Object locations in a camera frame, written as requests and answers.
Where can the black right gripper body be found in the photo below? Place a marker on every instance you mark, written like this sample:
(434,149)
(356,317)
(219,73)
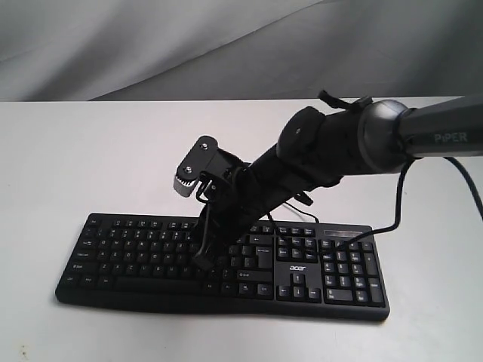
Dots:
(257,189)

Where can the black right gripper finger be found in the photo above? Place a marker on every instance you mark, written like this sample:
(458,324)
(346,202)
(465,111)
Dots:
(220,253)
(204,258)

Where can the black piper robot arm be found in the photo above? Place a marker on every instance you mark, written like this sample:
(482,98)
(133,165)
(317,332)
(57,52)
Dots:
(315,150)

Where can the black acer keyboard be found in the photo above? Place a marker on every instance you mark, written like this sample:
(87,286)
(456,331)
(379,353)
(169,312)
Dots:
(297,269)

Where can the white backdrop cloth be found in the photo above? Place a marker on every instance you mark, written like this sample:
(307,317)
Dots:
(238,50)

